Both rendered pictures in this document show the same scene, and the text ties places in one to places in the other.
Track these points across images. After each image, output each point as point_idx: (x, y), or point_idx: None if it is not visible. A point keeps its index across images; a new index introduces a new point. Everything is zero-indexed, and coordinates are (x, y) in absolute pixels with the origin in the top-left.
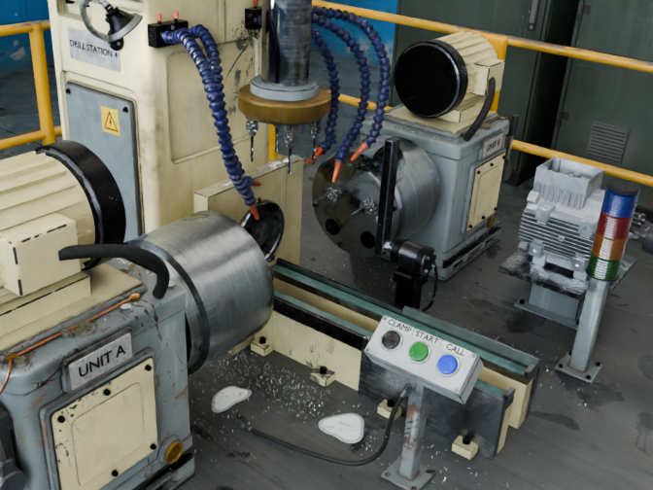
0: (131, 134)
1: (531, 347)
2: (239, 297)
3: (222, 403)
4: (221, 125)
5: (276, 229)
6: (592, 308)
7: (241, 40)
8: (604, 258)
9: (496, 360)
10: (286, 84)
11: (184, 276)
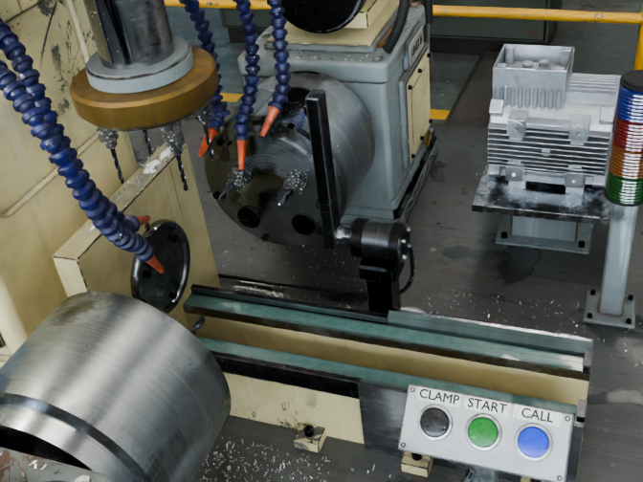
0: None
1: (542, 298)
2: (186, 422)
3: None
4: (71, 173)
5: (180, 253)
6: (621, 240)
7: (44, 0)
8: (632, 177)
9: (537, 357)
10: (144, 62)
11: (94, 434)
